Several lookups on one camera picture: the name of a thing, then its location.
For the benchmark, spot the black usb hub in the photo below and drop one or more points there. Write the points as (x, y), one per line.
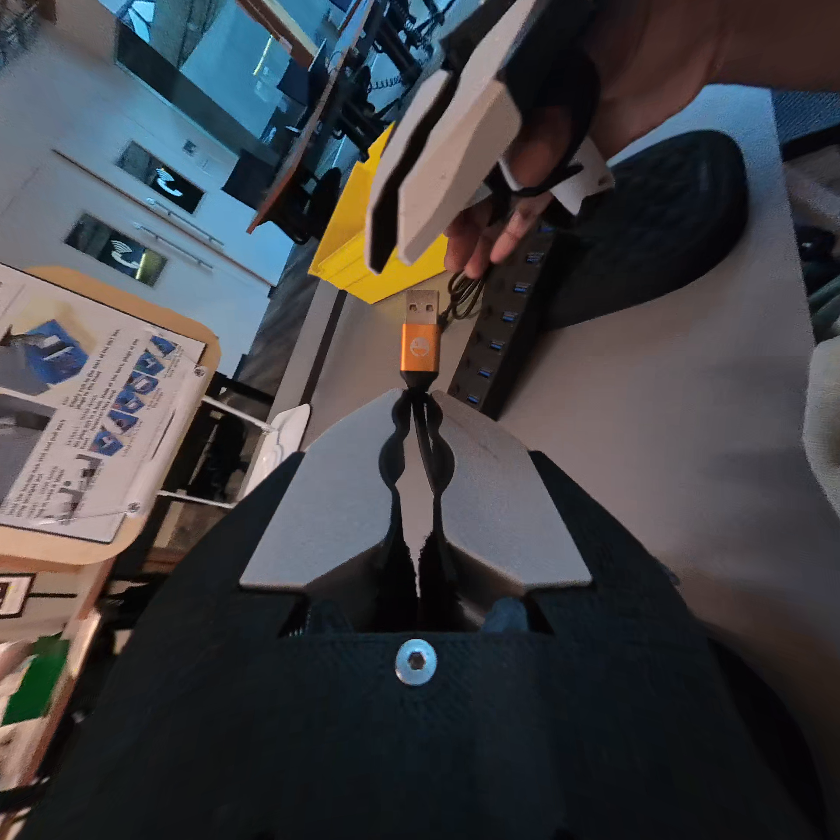
(479, 341)

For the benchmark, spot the instruction poster on board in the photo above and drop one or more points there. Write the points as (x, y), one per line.
(59, 554)

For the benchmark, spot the yellow plastic bin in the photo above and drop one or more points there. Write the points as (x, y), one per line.
(348, 249)

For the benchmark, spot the green box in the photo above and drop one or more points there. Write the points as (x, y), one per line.
(33, 676)

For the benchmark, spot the pale cloth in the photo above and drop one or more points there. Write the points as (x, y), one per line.
(825, 420)

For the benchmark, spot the printed instruction poster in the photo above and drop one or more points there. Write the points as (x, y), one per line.
(79, 420)

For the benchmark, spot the white plastic object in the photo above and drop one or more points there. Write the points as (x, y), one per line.
(292, 426)

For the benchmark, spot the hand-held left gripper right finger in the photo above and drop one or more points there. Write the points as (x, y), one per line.
(512, 512)

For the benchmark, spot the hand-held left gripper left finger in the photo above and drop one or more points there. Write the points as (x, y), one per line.
(328, 512)

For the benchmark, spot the person's right forearm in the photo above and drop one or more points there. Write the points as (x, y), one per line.
(781, 39)

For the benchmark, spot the person's right hand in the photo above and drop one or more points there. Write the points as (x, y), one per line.
(643, 65)

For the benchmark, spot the black round pad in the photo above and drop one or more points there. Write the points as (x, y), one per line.
(656, 229)

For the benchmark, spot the wooden desk with black frame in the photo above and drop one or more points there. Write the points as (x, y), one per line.
(289, 172)

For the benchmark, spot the dark phone icon wall sign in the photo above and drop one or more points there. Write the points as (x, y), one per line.
(115, 253)
(161, 180)

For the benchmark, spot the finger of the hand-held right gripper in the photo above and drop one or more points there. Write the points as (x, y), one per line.
(453, 164)
(387, 197)

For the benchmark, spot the black framed sign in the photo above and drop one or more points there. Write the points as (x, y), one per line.
(13, 594)

